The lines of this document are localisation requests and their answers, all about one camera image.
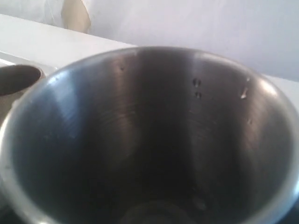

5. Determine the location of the brown wooden cup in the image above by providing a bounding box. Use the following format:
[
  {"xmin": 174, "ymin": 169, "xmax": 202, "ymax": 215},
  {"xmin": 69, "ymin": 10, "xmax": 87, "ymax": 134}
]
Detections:
[{"xmin": 0, "ymin": 65, "xmax": 44, "ymax": 96}]

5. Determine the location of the stainless steel cup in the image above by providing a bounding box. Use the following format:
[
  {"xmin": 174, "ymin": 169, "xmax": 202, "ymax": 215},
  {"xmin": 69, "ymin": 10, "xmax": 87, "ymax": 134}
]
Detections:
[{"xmin": 0, "ymin": 47, "xmax": 299, "ymax": 224}]

